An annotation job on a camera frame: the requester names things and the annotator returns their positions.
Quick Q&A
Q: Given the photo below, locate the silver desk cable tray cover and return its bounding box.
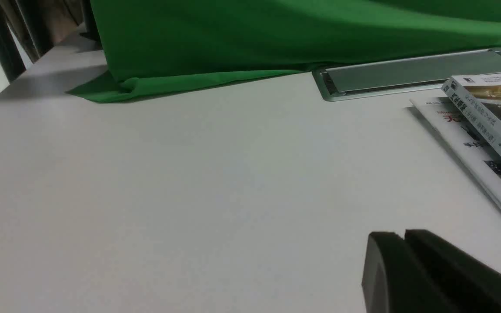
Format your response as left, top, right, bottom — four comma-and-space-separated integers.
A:
312, 48, 501, 101

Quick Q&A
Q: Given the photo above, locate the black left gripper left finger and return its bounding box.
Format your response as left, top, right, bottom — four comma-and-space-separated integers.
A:
361, 232, 459, 313

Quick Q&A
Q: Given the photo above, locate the thin white magazine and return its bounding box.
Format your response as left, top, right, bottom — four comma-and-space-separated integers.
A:
410, 97, 501, 210

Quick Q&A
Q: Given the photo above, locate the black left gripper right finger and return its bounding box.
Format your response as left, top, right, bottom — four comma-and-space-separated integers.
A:
405, 229, 501, 313

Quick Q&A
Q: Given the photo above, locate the green backdrop cloth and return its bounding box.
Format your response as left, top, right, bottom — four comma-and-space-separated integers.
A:
68, 0, 501, 103

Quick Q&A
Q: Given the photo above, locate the dark vertical post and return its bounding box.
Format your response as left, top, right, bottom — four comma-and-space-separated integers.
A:
0, 5, 26, 83

